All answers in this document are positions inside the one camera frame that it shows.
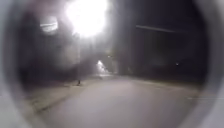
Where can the short dark bollard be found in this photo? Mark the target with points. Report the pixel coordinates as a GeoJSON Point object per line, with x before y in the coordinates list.
{"type": "Point", "coordinates": [79, 82]}

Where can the grey asphalt road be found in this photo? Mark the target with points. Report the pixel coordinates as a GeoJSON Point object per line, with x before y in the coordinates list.
{"type": "Point", "coordinates": [116, 103]}

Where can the street lamp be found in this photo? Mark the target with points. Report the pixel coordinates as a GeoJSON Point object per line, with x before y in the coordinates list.
{"type": "Point", "coordinates": [87, 16]}

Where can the pale pavement strip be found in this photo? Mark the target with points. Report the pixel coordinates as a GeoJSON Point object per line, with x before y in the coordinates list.
{"type": "Point", "coordinates": [50, 95]}

